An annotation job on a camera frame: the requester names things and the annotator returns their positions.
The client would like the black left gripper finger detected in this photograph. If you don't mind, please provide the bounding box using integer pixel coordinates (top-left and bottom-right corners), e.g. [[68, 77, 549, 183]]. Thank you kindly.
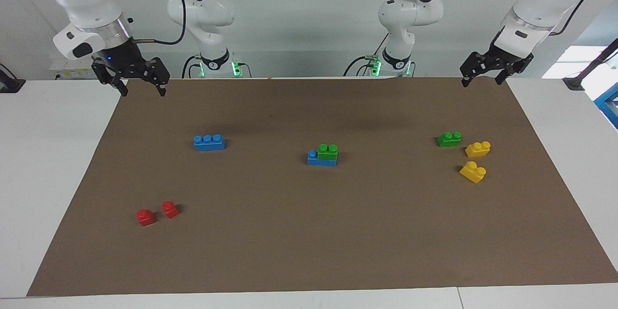
[[460, 52, 491, 87], [495, 55, 534, 85]]

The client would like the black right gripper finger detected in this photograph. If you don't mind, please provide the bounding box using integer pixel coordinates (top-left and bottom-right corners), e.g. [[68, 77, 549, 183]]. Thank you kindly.
[[92, 57, 129, 97], [145, 58, 170, 97]]

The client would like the blue three-stud toy block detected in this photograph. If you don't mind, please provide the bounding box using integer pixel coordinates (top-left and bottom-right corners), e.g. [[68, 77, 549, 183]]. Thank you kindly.
[[307, 150, 337, 167], [193, 134, 225, 151]]

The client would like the yellow two-stud toy block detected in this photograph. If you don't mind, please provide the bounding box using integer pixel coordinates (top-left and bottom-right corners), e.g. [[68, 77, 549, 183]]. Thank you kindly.
[[459, 161, 487, 184], [465, 141, 492, 158]]

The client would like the black table clamp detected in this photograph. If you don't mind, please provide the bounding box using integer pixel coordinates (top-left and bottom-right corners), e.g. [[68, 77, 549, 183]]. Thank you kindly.
[[0, 64, 26, 93]]

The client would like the brown table mat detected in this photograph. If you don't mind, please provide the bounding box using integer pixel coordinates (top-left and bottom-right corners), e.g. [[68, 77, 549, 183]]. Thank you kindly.
[[27, 77, 618, 296]]

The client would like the black right arm base cable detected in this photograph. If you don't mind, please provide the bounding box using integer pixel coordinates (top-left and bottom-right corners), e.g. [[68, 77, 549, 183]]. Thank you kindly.
[[182, 54, 203, 79]]

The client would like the black arm base cable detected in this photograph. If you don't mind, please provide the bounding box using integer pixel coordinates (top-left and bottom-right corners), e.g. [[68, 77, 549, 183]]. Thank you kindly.
[[182, 54, 203, 79], [343, 34, 389, 77]]

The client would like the white wall box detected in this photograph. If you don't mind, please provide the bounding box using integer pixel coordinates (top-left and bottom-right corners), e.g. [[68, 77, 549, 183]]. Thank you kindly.
[[50, 60, 97, 80]]

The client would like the black right arm wrist cable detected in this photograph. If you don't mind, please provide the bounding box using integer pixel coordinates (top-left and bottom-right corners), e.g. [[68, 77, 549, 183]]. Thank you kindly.
[[133, 0, 187, 45]]

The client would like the black arm wrist cable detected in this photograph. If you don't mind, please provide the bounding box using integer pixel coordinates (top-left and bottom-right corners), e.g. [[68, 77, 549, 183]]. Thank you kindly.
[[549, 0, 608, 37], [133, 0, 187, 45]]

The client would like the black camera stand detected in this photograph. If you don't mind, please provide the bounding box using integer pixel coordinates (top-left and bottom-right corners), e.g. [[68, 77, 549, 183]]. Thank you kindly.
[[563, 39, 618, 91]]

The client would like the black left arm wrist cable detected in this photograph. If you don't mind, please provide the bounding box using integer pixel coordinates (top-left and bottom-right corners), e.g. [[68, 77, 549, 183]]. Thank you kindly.
[[549, 0, 608, 37]]

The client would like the blue frame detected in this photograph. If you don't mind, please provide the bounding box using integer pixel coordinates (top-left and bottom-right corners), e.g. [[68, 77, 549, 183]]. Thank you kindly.
[[594, 82, 618, 130]]

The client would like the black left arm base cable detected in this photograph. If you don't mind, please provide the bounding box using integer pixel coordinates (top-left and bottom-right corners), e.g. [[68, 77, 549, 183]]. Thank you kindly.
[[343, 34, 389, 77]]

